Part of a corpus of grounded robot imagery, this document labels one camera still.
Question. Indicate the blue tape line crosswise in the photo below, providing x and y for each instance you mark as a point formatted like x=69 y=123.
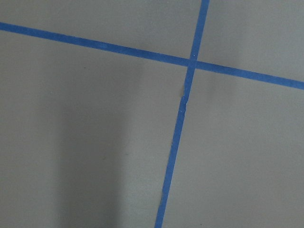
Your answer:
x=150 y=55

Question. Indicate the blue tape line lengthwise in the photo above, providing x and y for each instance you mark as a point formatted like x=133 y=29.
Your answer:
x=181 y=112

